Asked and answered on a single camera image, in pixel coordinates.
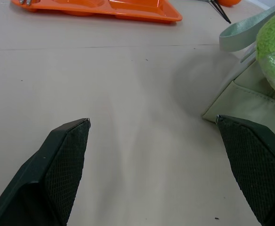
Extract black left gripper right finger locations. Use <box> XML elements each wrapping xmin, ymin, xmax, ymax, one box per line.
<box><xmin>216</xmin><ymin>114</ymin><xmax>275</xmax><ymax>226</ymax></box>

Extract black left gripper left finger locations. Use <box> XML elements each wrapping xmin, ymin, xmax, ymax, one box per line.
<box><xmin>0</xmin><ymin>118</ymin><xmax>91</xmax><ymax>226</ymax></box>

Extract pale green fabric bag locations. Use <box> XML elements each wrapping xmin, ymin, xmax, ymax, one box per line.
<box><xmin>201</xmin><ymin>0</ymin><xmax>275</xmax><ymax>129</ymax></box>

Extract green plush toy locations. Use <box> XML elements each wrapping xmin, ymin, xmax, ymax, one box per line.
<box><xmin>256</xmin><ymin>9</ymin><xmax>275</xmax><ymax>106</ymax></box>

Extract black chopsticks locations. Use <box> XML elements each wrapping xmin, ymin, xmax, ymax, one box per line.
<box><xmin>210</xmin><ymin>0</ymin><xmax>232</xmax><ymax>24</ymax></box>

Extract orange round object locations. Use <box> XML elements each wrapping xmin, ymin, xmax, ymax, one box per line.
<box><xmin>217</xmin><ymin>0</ymin><xmax>242</xmax><ymax>7</ymax></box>

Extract orange plastic compartment tray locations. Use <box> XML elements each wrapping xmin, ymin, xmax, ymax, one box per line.
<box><xmin>11</xmin><ymin>0</ymin><xmax>183</xmax><ymax>24</ymax></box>

